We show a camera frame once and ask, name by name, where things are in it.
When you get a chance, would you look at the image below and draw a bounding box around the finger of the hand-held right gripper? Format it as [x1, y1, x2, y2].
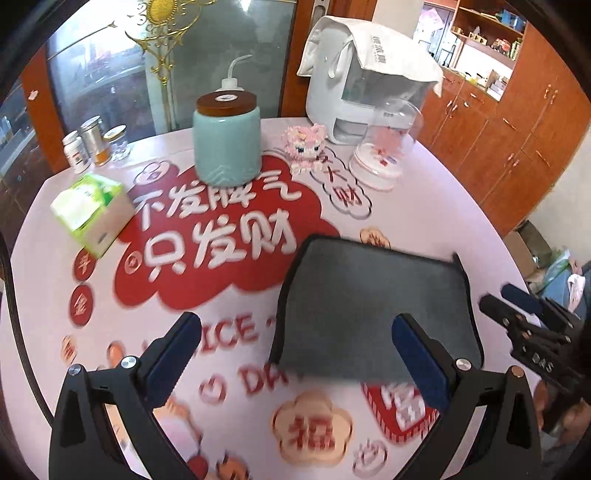
[479, 294, 525, 334]
[501, 283, 561, 320]

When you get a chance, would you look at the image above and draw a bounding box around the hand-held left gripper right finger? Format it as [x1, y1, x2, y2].
[391, 313, 544, 480]

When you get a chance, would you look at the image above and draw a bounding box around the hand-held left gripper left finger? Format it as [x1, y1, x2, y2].
[48, 312, 202, 480]

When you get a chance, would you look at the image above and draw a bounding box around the grey towel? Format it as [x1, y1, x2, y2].
[269, 234, 485, 385]

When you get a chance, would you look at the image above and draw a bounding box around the green packet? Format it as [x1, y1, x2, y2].
[531, 249, 578, 303]

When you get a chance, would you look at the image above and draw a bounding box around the cardboard box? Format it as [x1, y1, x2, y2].
[503, 220, 556, 280]

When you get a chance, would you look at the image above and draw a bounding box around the pink white cloth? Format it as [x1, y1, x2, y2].
[566, 272, 591, 315]

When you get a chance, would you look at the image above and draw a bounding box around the green white tissue box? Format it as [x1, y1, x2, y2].
[50, 173, 136, 258]

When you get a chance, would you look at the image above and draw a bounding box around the wooden cabinet with shelves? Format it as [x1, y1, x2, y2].
[418, 0, 591, 237]

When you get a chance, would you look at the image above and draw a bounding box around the glass dome pink ornament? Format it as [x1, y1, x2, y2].
[349, 98, 424, 192]

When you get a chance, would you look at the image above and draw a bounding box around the teal ceramic jar wooden lid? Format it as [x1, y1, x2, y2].
[192, 90, 263, 186]

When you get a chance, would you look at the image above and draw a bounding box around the glass jar gold lid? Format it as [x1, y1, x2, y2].
[103, 125, 131, 161]

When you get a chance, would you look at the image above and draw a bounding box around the white pill bottle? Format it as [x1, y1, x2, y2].
[62, 130, 92, 174]

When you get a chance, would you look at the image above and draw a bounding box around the silver metal tin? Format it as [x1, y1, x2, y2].
[79, 116, 110, 167]

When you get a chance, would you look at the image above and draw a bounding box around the pink block toy figure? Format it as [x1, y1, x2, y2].
[283, 123, 328, 175]

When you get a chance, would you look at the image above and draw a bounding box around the white water dispenser appliance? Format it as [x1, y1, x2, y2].
[305, 16, 429, 147]

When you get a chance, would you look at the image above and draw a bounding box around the white squeeze bottle bent spout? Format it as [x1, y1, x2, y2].
[219, 54, 254, 93]

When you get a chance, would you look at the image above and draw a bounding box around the white cloth appliance cover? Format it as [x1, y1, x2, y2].
[297, 15, 444, 97]

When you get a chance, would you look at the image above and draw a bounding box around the wooden framed glass door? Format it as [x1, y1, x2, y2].
[0, 0, 331, 185]

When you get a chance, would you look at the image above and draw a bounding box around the gold metal ornament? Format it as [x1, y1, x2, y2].
[124, 0, 209, 88]

